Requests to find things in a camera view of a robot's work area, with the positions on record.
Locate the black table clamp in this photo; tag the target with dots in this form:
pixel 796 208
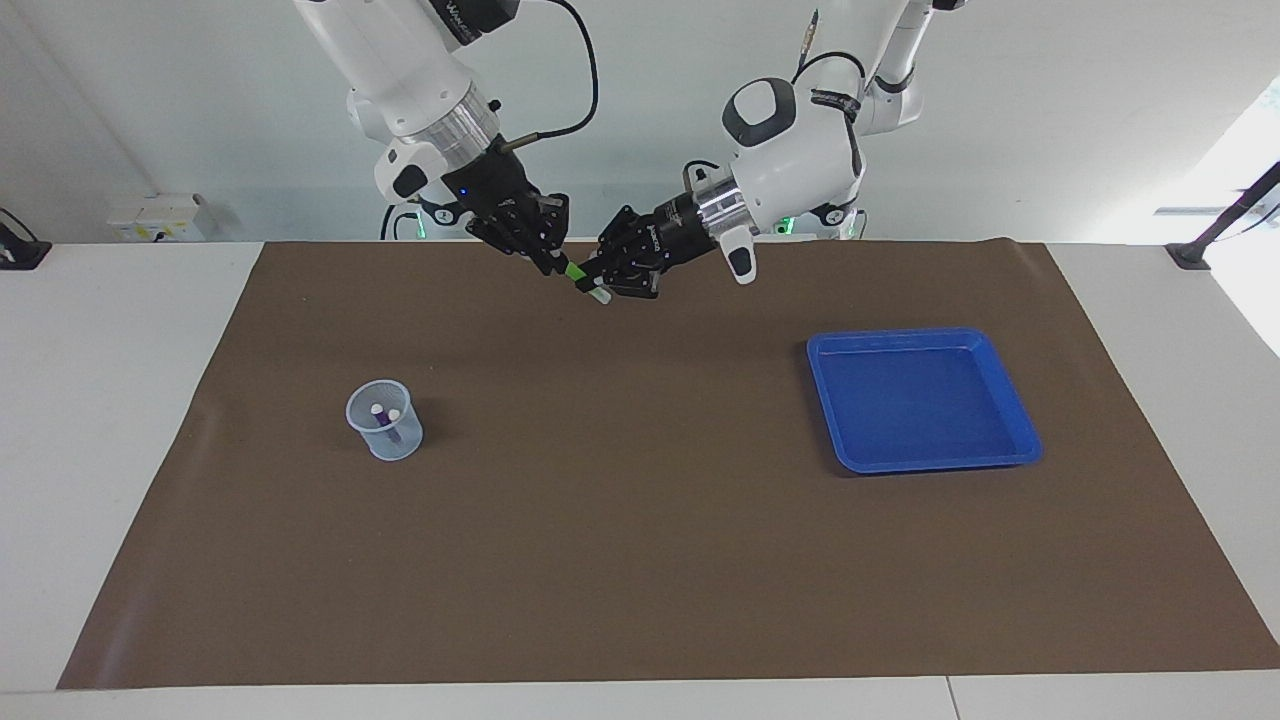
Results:
pixel 25 255

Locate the black stand with pole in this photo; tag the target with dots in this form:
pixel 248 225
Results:
pixel 1190 255

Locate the clear plastic cup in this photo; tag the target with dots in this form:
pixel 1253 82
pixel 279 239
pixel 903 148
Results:
pixel 400 450

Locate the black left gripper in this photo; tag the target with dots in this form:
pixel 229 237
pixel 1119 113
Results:
pixel 650 245

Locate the blue plastic tray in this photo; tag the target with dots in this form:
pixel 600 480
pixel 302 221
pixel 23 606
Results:
pixel 920 455

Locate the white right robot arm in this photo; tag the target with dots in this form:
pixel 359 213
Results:
pixel 400 50

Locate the brown table mat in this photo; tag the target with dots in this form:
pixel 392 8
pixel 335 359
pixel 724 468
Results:
pixel 640 560

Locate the purple pen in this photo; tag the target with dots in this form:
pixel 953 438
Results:
pixel 378 409

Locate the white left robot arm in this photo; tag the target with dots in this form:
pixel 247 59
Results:
pixel 800 150

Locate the green pen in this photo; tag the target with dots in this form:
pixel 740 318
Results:
pixel 577 271

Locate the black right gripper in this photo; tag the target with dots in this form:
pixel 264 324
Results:
pixel 505 205

